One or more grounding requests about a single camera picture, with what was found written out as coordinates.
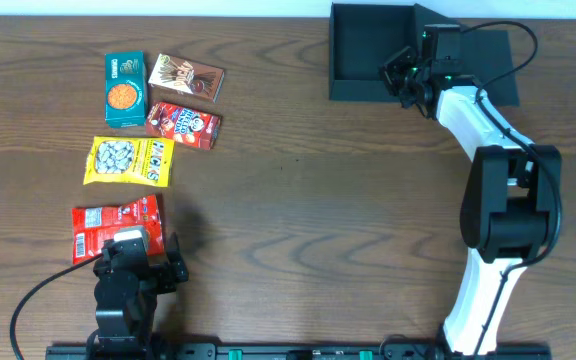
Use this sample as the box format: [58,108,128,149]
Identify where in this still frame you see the red Hello Panda box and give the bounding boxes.
[145,102,222,150]

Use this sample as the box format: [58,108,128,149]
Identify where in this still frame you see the brown Pocky box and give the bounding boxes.
[148,53,225,103]

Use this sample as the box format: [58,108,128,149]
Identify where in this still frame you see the teal Chunkies cookie box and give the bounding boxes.
[105,51,148,128]

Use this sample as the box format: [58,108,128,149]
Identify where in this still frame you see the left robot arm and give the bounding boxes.
[85,227,189,359]

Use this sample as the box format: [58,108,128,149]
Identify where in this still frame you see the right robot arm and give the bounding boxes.
[380,24,563,359]

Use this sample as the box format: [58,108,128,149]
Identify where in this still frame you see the red candy bag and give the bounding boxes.
[71,195,164,265]

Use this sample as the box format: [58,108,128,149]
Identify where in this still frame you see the yellow Hacks candy bag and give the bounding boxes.
[83,136,175,187]

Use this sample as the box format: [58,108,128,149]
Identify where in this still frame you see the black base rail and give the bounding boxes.
[45,342,553,360]

